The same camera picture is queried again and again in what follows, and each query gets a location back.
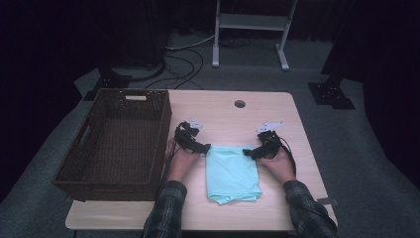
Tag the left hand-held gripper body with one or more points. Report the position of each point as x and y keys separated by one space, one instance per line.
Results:
x=185 y=135

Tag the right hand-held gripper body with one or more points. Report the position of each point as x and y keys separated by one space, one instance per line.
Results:
x=270 y=143

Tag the mint green t-shirt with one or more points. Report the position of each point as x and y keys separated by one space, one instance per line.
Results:
x=231 y=175

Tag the brown woven basket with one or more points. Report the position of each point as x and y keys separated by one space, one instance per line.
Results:
x=125 y=132

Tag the person's left hand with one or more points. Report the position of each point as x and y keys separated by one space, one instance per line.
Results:
x=181 y=165

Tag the person's right hand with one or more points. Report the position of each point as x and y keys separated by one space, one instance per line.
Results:
x=280 y=167

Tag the black stand base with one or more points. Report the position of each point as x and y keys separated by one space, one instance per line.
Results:
x=330 y=95
x=109 y=81

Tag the grey tape piece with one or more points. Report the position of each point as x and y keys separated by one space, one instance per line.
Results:
x=327 y=201

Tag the white metal stand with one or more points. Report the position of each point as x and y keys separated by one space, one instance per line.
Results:
x=251 y=21

